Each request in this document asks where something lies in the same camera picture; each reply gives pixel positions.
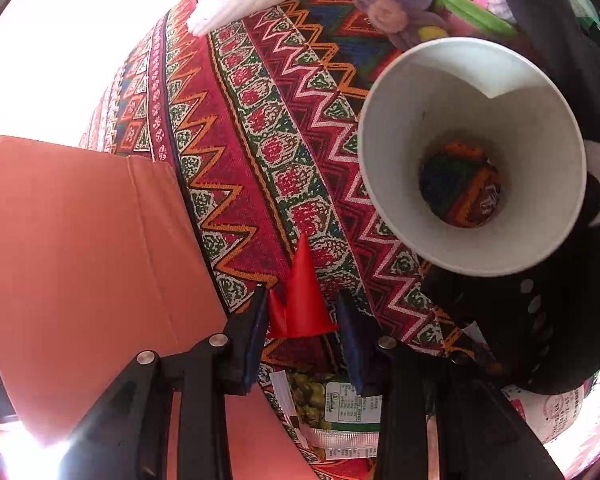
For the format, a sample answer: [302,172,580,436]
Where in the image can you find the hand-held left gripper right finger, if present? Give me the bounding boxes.
[335,289,566,480]

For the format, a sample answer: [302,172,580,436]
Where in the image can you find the purple pipe cleaner flower bouquet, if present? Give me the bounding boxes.
[330,0,518,51]

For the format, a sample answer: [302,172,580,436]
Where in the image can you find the white paper cup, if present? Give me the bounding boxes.
[357,36,588,278]

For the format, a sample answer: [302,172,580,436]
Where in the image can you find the orange storage box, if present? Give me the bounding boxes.
[0,135,321,480]

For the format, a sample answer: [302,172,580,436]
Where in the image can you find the white packet with pink print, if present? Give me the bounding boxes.
[500,380,600,446]

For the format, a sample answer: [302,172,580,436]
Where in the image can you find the green snack packet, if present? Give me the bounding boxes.
[270,367,386,463]

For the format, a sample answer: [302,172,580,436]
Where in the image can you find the small red plastic cone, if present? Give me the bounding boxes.
[267,232,338,340]

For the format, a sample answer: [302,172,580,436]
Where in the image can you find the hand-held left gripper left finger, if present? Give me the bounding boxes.
[60,285,271,480]

